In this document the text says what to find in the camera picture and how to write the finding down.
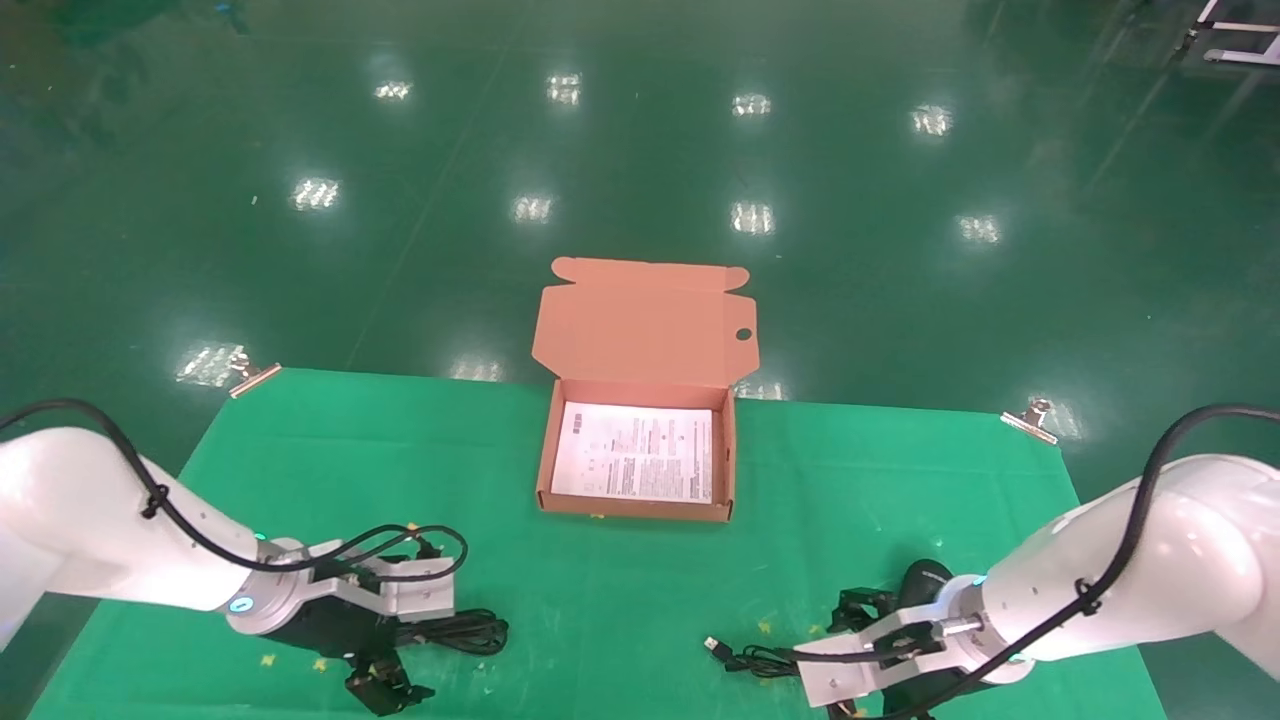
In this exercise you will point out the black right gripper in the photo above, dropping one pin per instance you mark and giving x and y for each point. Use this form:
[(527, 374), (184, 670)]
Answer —
[(935, 690)]

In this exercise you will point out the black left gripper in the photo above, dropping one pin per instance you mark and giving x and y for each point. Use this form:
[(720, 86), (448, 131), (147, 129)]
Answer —
[(340, 630)]

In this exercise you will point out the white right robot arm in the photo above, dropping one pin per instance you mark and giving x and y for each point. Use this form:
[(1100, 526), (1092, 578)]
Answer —
[(1150, 570)]

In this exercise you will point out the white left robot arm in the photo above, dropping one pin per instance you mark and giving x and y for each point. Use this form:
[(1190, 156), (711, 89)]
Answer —
[(90, 530)]

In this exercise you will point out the orange cardboard box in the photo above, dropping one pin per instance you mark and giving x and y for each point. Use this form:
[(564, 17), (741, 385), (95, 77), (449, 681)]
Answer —
[(640, 330)]

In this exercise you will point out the green table mat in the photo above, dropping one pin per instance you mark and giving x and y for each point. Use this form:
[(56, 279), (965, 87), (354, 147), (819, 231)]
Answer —
[(600, 600)]

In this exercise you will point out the metal table clip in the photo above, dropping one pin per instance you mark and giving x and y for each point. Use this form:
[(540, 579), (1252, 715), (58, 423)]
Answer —
[(255, 378), (1030, 425)]

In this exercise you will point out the white printed paper sheet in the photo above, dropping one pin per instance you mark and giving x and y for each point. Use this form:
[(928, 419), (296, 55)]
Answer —
[(630, 450)]

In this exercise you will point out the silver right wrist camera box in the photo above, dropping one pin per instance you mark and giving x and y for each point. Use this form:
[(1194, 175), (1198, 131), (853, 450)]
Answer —
[(850, 680)]

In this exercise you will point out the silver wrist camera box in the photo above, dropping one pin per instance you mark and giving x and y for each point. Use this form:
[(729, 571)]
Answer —
[(420, 600), (850, 680)]

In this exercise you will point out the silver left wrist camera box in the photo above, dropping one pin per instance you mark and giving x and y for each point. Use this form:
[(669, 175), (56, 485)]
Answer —
[(420, 600)]

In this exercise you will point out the white metal frame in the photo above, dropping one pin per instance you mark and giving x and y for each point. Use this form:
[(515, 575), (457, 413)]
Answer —
[(1240, 57)]

